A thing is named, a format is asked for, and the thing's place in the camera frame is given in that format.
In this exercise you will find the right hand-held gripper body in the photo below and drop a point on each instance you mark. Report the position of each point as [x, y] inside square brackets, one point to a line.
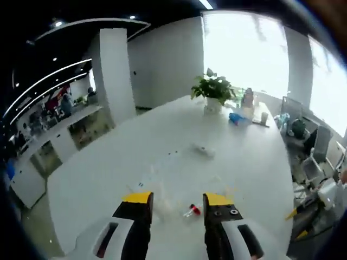
[332, 196]

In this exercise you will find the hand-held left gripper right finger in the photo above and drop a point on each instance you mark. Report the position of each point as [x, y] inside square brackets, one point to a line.
[217, 230]

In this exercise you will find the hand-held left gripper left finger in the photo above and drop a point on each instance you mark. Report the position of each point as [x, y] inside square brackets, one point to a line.
[135, 224]

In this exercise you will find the white red-banded skincare bottle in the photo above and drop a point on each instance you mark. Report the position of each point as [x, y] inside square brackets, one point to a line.
[195, 210]

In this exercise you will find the tall bottle with reddish top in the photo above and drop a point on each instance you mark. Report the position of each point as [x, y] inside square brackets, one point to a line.
[248, 98]

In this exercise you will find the white office chair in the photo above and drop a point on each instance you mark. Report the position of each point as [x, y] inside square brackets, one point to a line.
[321, 146]

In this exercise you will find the dark green backpack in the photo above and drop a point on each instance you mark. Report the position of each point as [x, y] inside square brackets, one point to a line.
[298, 127]

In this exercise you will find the grey office chair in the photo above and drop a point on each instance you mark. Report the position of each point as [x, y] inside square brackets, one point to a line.
[291, 107]

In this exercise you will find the pale cup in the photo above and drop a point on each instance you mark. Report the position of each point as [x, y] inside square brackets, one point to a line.
[264, 118]

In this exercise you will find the blue item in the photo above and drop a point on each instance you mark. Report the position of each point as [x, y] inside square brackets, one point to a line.
[236, 119]

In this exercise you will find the long white counter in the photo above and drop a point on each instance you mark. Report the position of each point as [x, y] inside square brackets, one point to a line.
[59, 140]

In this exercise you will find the white plant pot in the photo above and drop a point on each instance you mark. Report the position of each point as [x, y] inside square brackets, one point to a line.
[213, 105]

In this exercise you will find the blue box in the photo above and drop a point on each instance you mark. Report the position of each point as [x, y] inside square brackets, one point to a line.
[11, 169]

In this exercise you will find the green potted plant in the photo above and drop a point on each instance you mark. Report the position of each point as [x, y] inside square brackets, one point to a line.
[211, 89]

